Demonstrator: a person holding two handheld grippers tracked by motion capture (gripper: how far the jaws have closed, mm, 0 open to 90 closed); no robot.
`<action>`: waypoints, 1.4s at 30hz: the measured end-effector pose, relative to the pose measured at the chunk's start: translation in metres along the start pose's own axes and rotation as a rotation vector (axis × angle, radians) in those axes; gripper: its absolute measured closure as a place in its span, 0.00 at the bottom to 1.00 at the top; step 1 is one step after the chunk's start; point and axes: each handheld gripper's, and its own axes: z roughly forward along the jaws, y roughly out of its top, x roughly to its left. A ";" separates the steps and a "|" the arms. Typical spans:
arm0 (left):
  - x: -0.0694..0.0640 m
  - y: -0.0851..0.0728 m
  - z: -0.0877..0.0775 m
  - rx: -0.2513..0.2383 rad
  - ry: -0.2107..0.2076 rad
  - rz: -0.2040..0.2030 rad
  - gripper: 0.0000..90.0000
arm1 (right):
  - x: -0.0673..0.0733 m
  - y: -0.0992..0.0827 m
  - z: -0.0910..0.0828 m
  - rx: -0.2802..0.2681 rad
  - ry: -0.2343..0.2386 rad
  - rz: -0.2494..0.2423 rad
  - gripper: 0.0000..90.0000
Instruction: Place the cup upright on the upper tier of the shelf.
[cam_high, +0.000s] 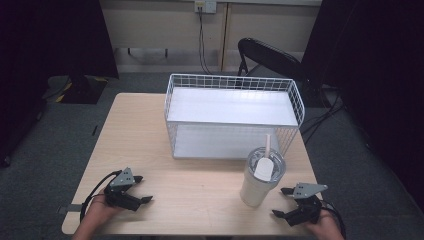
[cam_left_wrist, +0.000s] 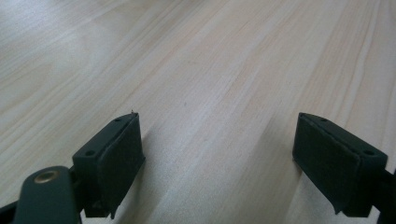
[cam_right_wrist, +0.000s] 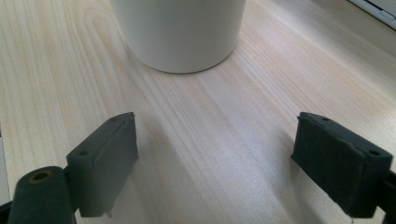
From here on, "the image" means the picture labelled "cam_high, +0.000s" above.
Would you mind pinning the black stand base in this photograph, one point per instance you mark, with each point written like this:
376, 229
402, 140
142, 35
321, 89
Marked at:
80, 90

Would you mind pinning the small black floor object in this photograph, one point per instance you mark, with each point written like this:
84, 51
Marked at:
95, 130

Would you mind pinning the grey tape strip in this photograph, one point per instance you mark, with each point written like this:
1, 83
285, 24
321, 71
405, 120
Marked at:
70, 209

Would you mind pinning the white wall outlet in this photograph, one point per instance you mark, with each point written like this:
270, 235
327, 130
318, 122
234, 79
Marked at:
205, 6

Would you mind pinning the person's right hand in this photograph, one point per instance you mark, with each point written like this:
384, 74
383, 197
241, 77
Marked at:
321, 225

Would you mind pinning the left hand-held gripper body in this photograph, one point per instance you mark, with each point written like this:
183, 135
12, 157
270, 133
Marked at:
120, 195

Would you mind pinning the black curtain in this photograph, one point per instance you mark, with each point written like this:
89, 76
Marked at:
376, 66
50, 40

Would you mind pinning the person's left hand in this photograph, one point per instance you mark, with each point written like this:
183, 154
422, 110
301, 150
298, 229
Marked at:
100, 211

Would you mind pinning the black folding chair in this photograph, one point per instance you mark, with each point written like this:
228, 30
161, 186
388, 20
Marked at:
270, 56

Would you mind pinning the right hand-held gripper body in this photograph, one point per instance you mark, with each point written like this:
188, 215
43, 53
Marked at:
305, 208

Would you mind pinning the beige drinking straw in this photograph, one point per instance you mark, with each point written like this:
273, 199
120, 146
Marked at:
267, 145

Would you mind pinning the white tumbler cup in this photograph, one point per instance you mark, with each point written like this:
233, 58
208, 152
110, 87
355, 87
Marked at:
255, 191

